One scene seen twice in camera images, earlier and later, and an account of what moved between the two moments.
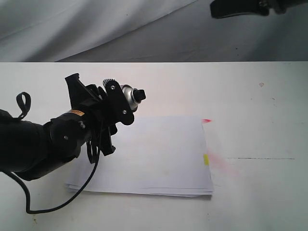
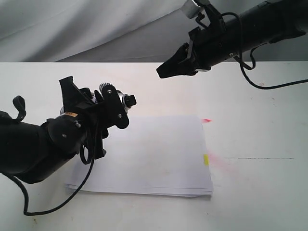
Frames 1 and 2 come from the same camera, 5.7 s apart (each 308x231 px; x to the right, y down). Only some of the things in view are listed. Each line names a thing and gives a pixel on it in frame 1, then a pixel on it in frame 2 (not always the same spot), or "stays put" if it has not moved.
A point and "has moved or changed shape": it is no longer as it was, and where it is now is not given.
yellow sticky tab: (206, 160) stays put
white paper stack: (159, 156) stays put
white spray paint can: (134, 96) has moved or changed shape
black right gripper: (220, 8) -> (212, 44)
